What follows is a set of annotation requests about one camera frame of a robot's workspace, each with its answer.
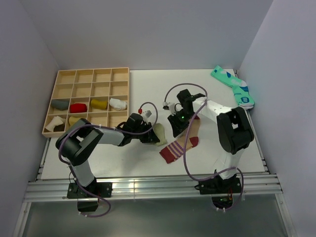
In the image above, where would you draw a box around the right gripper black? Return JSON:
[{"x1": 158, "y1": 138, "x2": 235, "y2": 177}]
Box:
[{"x1": 168, "y1": 109, "x2": 196, "y2": 138}]

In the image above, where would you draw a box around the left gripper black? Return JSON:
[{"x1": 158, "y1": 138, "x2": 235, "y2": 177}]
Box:
[{"x1": 131, "y1": 122, "x2": 159, "y2": 143}]

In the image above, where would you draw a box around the pale green ankle sock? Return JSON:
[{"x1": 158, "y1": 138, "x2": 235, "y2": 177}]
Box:
[{"x1": 153, "y1": 123, "x2": 167, "y2": 146}]

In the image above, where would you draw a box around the tan maroon striped sock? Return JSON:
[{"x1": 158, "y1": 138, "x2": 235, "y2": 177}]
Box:
[{"x1": 159, "y1": 116, "x2": 200, "y2": 164}]

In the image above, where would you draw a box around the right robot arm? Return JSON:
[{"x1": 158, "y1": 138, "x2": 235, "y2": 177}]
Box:
[{"x1": 163, "y1": 89, "x2": 254, "y2": 193}]

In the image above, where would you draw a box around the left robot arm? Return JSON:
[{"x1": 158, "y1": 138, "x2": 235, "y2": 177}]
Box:
[{"x1": 55, "y1": 113, "x2": 160, "y2": 197}]

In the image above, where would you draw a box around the wooden compartment tray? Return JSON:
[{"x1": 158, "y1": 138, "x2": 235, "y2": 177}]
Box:
[{"x1": 42, "y1": 67, "x2": 130, "y2": 138}]

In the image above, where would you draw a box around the mustard yellow rolled sock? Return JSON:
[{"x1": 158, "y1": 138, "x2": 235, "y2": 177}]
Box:
[{"x1": 90, "y1": 99, "x2": 108, "y2": 110}]

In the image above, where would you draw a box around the red rolled sock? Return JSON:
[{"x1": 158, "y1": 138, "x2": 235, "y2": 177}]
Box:
[{"x1": 70, "y1": 103, "x2": 87, "y2": 114}]

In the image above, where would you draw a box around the teal patterned sock pair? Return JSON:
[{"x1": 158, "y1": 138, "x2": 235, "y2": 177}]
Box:
[{"x1": 211, "y1": 66, "x2": 255, "y2": 110}]

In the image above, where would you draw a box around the grey rolled sock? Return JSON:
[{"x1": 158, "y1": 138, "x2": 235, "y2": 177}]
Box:
[{"x1": 51, "y1": 99, "x2": 69, "y2": 111}]

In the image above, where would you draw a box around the white and brown rolled sock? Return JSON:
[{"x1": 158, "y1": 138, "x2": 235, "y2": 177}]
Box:
[{"x1": 45, "y1": 116, "x2": 66, "y2": 132}]

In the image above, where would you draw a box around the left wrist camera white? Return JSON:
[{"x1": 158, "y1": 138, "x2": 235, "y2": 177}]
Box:
[{"x1": 138, "y1": 108, "x2": 152, "y2": 121}]

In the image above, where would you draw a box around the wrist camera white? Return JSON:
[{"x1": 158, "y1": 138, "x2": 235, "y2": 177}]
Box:
[
  {"x1": 138, "y1": 108, "x2": 152, "y2": 121},
  {"x1": 162, "y1": 101, "x2": 176, "y2": 113}
]

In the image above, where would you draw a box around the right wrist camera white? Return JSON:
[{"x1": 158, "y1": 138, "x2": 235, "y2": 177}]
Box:
[{"x1": 162, "y1": 101, "x2": 176, "y2": 113}]

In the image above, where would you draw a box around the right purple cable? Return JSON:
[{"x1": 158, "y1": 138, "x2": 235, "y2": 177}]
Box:
[{"x1": 164, "y1": 82, "x2": 245, "y2": 212}]

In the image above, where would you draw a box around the purple cable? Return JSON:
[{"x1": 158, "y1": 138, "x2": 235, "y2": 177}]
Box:
[
  {"x1": 164, "y1": 82, "x2": 245, "y2": 212},
  {"x1": 58, "y1": 101, "x2": 158, "y2": 218}
]

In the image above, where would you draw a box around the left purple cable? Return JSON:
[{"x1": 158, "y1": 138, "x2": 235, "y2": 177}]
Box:
[{"x1": 58, "y1": 101, "x2": 158, "y2": 218}]

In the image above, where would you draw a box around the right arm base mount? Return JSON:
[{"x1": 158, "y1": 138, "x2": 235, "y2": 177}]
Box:
[{"x1": 194, "y1": 170, "x2": 244, "y2": 213}]

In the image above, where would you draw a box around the aluminium frame rail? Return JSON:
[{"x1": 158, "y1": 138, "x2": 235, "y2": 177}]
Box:
[{"x1": 13, "y1": 138, "x2": 297, "y2": 237}]

